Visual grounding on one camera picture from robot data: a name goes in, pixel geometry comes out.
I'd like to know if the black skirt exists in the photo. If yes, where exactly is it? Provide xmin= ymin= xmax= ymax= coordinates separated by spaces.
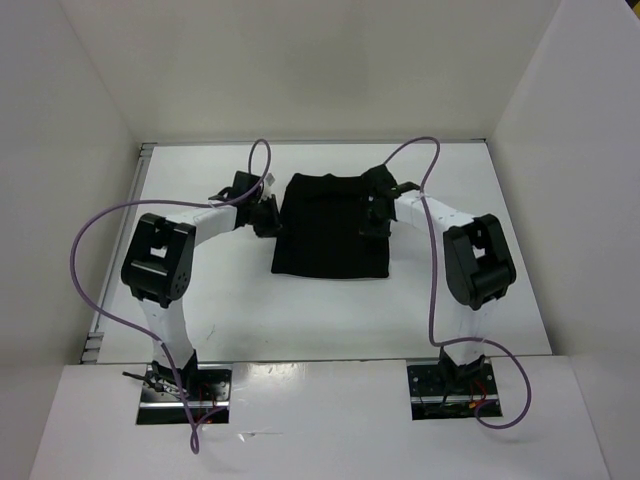
xmin=271 ymin=173 xmax=390 ymax=280

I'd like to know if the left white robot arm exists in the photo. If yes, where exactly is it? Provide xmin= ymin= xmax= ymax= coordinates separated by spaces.
xmin=121 ymin=171 xmax=281 ymax=400

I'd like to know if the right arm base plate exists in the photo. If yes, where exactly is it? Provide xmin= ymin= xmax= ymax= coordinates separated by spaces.
xmin=406 ymin=358 xmax=502 ymax=421

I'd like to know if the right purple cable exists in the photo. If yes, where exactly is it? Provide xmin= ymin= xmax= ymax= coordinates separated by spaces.
xmin=377 ymin=135 xmax=533 ymax=430

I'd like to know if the purple cable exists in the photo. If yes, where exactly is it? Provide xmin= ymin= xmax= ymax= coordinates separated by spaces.
xmin=377 ymin=135 xmax=533 ymax=430
xmin=68 ymin=137 xmax=273 ymax=455

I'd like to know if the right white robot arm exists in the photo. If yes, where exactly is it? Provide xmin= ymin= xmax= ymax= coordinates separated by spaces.
xmin=360 ymin=165 xmax=516 ymax=393

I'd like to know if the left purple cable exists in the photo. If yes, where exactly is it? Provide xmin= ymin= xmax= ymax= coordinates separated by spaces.
xmin=68 ymin=137 xmax=273 ymax=455

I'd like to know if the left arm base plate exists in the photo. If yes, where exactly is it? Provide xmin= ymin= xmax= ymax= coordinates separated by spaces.
xmin=134 ymin=363 xmax=233 ymax=426

